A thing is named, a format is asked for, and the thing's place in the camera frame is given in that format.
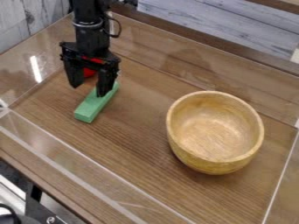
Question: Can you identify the light wooden bowl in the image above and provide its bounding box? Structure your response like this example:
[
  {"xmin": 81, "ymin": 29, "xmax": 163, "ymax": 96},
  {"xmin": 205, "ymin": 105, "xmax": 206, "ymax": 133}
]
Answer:
[{"xmin": 166, "ymin": 91, "xmax": 266, "ymax": 175}]

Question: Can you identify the black metal table frame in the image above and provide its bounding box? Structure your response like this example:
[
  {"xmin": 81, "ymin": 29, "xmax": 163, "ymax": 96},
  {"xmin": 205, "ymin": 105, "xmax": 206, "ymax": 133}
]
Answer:
[{"xmin": 24, "ymin": 184, "xmax": 69, "ymax": 224}]

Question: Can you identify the red toy strawberry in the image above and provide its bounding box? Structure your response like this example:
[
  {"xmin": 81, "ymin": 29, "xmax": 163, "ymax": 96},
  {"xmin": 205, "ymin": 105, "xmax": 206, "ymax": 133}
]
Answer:
[{"xmin": 82, "ymin": 56, "xmax": 105, "ymax": 78}]

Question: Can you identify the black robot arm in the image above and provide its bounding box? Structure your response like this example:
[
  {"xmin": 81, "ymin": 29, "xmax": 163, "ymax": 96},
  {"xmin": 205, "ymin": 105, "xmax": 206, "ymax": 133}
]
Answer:
[{"xmin": 61, "ymin": 0, "xmax": 122, "ymax": 97}]

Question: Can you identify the clear acrylic tray wall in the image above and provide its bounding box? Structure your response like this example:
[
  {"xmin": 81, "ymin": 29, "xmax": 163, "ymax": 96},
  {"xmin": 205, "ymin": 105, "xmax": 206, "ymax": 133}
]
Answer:
[{"xmin": 0, "ymin": 99, "xmax": 197, "ymax": 224}]

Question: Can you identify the green rectangular block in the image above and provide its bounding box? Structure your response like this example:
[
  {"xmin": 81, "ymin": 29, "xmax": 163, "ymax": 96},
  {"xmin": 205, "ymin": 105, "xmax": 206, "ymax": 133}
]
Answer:
[{"xmin": 74, "ymin": 82, "xmax": 119, "ymax": 123}]

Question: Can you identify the black cable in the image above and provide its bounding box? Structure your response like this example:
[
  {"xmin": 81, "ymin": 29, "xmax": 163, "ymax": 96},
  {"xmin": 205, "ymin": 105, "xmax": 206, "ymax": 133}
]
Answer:
[{"xmin": 0, "ymin": 202, "xmax": 22, "ymax": 224}]

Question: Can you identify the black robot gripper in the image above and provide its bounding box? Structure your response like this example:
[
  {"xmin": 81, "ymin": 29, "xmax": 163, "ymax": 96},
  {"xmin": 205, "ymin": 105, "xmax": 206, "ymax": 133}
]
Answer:
[{"xmin": 61, "ymin": 20, "xmax": 122, "ymax": 97}]

